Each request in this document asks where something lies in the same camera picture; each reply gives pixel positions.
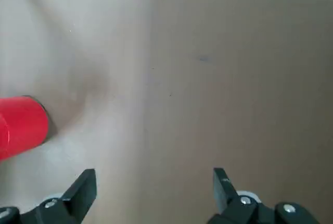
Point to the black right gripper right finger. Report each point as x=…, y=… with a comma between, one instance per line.
x=234, y=208

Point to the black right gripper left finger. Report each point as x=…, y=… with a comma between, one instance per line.
x=75, y=200

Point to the red push-button trash can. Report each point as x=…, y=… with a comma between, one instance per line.
x=20, y=125

